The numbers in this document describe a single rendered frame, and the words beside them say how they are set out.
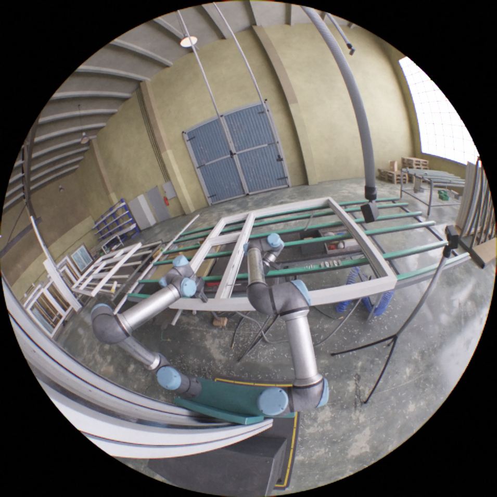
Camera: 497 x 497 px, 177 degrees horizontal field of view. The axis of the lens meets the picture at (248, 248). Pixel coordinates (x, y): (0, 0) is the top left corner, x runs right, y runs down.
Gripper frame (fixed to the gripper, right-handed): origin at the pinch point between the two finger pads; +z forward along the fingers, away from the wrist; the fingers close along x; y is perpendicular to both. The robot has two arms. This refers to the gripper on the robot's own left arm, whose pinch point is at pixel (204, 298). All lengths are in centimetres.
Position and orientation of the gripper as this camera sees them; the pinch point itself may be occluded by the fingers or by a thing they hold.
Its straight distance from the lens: 100.3
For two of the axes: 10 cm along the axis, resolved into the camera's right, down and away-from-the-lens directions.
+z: 2.8, 8.2, 5.1
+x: 1.6, -5.6, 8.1
